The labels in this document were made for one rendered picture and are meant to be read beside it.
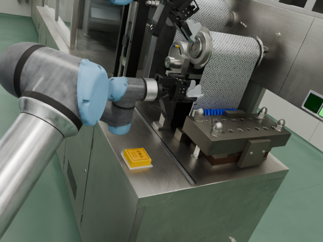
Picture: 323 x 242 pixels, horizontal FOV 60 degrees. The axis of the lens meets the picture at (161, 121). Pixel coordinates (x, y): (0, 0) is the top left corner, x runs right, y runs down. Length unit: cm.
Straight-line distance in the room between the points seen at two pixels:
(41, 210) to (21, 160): 150
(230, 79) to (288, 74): 22
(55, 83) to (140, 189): 44
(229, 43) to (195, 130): 33
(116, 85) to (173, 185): 35
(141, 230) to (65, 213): 108
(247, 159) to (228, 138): 14
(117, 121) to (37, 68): 42
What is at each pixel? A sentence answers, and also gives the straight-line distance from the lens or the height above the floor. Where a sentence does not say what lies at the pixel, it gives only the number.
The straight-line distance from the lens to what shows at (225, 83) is 109.
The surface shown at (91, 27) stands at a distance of 189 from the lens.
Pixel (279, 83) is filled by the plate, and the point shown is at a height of 119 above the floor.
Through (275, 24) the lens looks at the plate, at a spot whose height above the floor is 138.
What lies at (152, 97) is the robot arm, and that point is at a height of 110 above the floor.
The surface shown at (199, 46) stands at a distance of 100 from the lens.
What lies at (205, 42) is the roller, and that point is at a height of 128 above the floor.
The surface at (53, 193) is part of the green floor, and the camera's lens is 208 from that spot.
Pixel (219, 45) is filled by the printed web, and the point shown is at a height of 128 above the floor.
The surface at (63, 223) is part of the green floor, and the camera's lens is 190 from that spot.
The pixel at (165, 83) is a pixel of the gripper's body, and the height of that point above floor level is 114.
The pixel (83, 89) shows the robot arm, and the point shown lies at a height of 125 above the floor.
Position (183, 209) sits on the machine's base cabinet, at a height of 81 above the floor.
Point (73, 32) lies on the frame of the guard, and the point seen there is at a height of 101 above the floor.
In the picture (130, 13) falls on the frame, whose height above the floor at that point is 127.
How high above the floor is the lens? 146
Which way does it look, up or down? 28 degrees down
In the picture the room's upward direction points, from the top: 15 degrees clockwise
